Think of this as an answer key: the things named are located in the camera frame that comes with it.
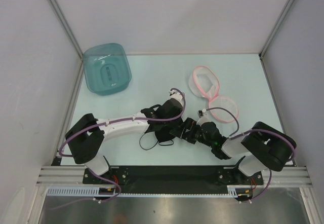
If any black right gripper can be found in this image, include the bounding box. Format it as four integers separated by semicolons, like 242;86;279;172
170;117;213;148

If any black bra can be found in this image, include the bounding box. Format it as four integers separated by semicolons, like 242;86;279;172
139;124;177;151

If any pink mesh laundry bag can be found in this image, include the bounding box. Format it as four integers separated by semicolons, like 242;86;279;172
188;65;239;123

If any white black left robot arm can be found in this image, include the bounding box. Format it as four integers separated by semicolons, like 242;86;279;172
59;95;186;183

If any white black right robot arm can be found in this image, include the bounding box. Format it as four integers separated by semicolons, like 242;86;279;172
169;118;297;184

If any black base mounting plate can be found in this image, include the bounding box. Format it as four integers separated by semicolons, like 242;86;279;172
83;165;264;200

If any teal plastic tub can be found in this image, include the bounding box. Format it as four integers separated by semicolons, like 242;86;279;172
83;43;132;96

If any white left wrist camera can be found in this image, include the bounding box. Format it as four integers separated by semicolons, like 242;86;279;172
169;88;184;104

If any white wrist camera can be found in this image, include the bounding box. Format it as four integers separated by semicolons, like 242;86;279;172
169;88;184;104
197;108;210;125

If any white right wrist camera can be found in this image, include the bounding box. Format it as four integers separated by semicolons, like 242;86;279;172
197;108;210;125

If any white slotted cable duct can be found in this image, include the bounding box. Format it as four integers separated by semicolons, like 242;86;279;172
46;185;251;198

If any aluminium front frame rail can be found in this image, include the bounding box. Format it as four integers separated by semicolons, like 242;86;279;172
37;166;312;187

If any aluminium left corner post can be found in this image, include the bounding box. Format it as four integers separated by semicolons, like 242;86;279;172
37;0;84;57

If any aluminium corner post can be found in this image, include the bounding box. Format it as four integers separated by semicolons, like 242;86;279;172
258;0;307;57
37;0;84;57

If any aluminium right corner post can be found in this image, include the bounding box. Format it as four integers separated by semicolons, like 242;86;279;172
258;0;307;57

